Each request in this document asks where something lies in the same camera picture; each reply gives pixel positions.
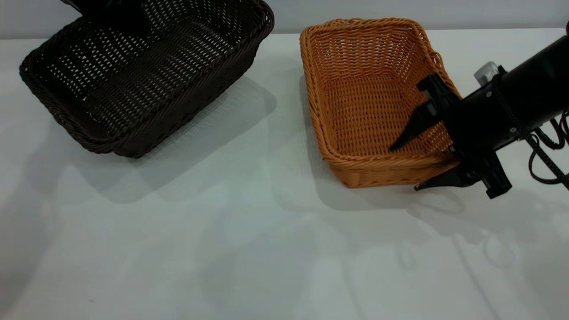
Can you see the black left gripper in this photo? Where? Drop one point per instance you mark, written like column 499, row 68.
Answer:
column 115, row 13

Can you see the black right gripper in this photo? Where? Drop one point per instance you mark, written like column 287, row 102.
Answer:
column 480, row 120

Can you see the orange woven wicker basket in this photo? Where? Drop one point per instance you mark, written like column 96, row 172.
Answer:
column 369, row 115

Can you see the black woven wicker basket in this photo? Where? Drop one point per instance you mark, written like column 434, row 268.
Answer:
column 133, row 142

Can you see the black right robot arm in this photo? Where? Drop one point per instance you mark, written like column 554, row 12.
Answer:
column 542, row 80

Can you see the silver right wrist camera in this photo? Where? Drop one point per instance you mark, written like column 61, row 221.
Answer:
column 485, row 72

